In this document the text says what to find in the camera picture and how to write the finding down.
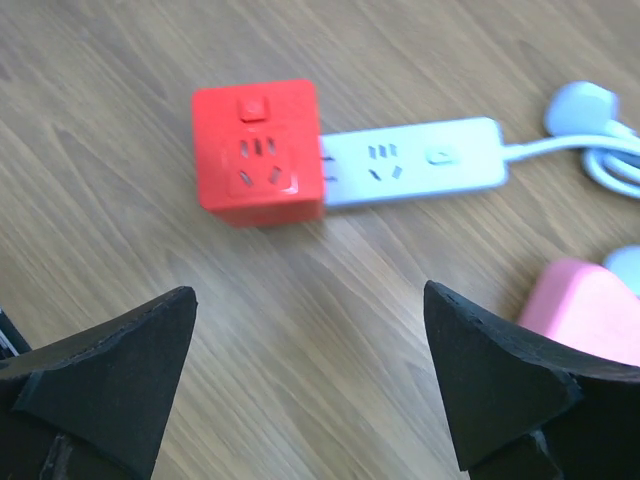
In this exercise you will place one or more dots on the red cube socket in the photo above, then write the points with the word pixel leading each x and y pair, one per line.
pixel 257 153

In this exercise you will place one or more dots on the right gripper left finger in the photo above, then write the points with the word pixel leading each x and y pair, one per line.
pixel 94 405

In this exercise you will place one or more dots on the blue power strip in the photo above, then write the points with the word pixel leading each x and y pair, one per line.
pixel 412 161

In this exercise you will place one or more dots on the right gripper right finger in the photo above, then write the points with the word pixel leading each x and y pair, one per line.
pixel 522 406

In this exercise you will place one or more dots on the pink triangular power strip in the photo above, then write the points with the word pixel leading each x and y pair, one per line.
pixel 586 307

